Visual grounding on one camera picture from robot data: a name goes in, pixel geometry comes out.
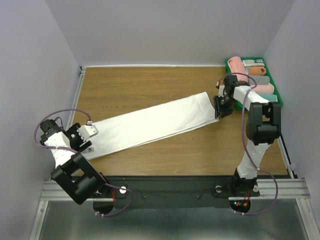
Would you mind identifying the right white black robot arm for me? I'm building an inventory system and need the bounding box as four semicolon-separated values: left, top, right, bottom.
213;73;281;197

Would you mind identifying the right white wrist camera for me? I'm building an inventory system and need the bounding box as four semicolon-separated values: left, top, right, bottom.
216;82;225;97

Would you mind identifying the long pink rolled towel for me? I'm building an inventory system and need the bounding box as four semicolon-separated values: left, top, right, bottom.
227;56;249;83

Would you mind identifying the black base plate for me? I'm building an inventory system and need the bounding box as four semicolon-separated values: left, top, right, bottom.
51;174;261;211

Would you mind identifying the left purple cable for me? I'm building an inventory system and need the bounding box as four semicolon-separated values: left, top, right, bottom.
33;108;134;218

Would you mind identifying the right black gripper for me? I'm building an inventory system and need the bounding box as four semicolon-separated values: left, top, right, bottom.
213;94;237;118

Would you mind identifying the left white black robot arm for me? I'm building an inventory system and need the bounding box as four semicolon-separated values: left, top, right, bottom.
40;119;111;205

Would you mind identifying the aluminium frame rail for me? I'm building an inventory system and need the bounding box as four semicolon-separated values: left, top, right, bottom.
27;64;118;240

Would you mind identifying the grey rolled towel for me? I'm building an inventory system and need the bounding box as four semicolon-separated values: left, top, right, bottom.
251;75;270;85

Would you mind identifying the purple cable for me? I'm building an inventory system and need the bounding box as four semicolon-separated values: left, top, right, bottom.
33;108;134;218
215;72;279;217

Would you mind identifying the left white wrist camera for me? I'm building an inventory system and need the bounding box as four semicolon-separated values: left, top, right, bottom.
76;120;99;142

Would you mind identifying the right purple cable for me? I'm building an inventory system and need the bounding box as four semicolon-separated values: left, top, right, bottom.
215;72;279;217

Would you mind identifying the orange rolled towel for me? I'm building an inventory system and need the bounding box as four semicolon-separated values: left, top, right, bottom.
246;66;267;76

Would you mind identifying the teal rolled towel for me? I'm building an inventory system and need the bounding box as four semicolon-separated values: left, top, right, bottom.
263;94;278;102

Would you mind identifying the white blue patterned towel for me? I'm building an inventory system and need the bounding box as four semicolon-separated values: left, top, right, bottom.
242;58;265;67

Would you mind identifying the short pink rolled towel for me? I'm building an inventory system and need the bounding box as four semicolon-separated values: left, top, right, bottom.
253;83;275;94

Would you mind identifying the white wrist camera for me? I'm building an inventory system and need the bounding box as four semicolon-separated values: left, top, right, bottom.
216;82;225;97
76;120;99;142

